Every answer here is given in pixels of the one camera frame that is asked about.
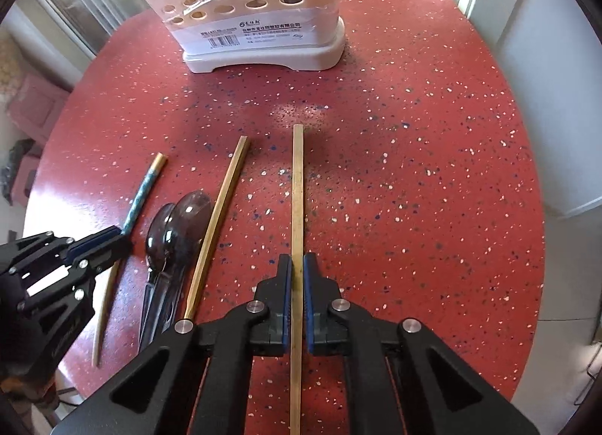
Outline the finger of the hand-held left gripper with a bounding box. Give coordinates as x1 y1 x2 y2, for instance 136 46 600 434
0 226 124 277
14 236 134 323

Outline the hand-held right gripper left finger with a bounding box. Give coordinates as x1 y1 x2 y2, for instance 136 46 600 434
52 254 295 435

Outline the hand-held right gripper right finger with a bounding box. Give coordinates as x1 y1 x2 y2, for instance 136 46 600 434
303 253 541 435

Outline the blue patterned wooden chopstick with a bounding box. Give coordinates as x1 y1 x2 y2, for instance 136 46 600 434
91 152 169 368

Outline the beige plastic utensil holder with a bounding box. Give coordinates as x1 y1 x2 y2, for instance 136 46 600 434
126 0 347 75

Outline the dark translucent plastic spoon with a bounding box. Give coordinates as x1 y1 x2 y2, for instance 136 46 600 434
143 191 213 346
138 204 189 354

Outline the stack of pink stools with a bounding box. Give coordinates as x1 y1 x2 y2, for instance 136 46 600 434
6 72 72 141

